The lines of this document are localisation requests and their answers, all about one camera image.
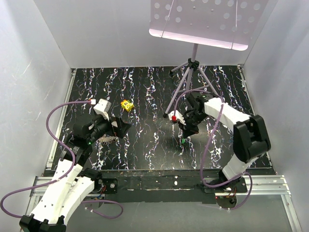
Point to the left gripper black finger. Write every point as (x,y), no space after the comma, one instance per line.
(120,132)
(119,126)

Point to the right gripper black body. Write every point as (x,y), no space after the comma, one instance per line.
(194,119)

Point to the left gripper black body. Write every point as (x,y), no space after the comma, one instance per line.
(102,127)

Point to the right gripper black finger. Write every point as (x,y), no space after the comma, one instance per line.
(186,132)
(194,130)

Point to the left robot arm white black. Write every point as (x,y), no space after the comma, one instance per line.
(71,182)

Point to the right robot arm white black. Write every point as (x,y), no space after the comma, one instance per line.
(250,136)

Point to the yellow owl number block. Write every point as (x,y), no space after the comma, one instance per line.
(127,105)

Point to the lilac music stand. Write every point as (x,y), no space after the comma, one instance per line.
(227,24)

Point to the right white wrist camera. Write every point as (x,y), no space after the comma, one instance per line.
(176,117)

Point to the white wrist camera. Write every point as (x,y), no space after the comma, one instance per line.
(102,108)
(176,117)

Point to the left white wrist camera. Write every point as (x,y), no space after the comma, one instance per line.
(102,108)

